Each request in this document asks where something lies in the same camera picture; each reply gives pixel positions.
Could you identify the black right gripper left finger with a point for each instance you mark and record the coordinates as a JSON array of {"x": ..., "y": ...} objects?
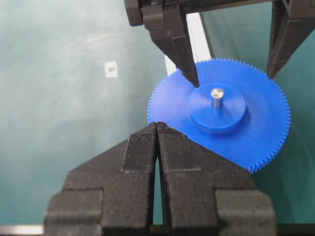
[{"x": 111, "y": 194}]

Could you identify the large blue plastic gear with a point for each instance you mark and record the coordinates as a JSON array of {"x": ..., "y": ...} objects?
[{"x": 250, "y": 127}]

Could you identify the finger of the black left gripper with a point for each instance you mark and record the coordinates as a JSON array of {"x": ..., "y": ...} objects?
[
  {"x": 292, "y": 22},
  {"x": 166, "y": 22}
]

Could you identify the small white paper tag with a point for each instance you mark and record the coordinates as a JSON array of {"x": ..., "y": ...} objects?
[{"x": 111, "y": 69}]

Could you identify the upper steel shaft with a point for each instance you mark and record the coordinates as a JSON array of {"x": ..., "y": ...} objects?
[{"x": 217, "y": 96}]

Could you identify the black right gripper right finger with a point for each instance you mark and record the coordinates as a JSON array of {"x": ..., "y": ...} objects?
[{"x": 204, "y": 194}]

